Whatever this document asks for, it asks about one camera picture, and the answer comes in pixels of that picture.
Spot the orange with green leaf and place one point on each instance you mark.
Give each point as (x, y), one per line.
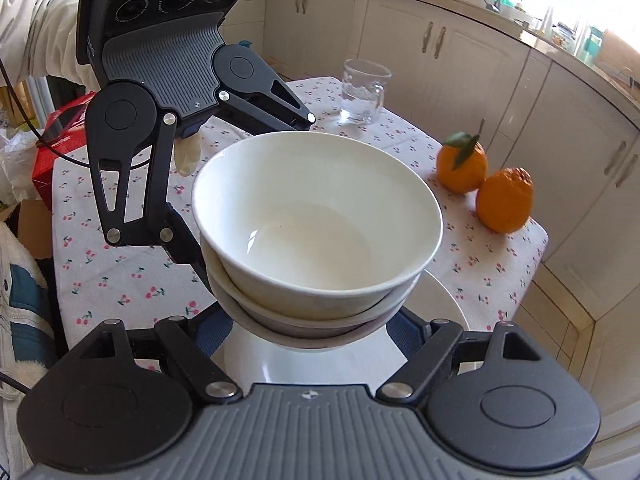
(462, 170)

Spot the person's left forearm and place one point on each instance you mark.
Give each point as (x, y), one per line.
(40, 35)

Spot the clear glass mug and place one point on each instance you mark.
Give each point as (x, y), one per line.
(360, 105)

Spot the clear plastic bag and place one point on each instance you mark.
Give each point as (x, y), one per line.
(12, 160)

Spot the white ceramic bowl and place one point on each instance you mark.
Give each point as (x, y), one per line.
(300, 337)
(219, 280)
(310, 240)

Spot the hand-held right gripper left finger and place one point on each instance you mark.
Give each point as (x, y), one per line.
(212, 337)

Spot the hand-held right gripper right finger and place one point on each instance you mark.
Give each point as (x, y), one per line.
(405, 337)

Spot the cherry print tablecloth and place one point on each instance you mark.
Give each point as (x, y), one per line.
(125, 270)

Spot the white teal fleece garment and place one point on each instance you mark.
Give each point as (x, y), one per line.
(25, 310)

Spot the red gift box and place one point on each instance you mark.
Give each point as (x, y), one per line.
(50, 170)

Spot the brown cutting board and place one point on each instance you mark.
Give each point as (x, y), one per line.
(620, 50)

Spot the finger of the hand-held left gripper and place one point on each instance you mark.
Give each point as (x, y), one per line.
(185, 250)
(295, 117)

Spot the bumpy orange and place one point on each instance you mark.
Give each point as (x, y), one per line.
(502, 205)

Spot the person's left hand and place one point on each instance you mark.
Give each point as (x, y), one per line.
(187, 157)

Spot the beige kitchen countertop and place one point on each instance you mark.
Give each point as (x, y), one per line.
(565, 57)

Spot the glass jar green lid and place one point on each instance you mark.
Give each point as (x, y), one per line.
(562, 37)

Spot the teal bottle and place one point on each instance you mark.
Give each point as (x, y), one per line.
(593, 45)

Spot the white plate two fruit prints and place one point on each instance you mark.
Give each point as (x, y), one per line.
(310, 365)

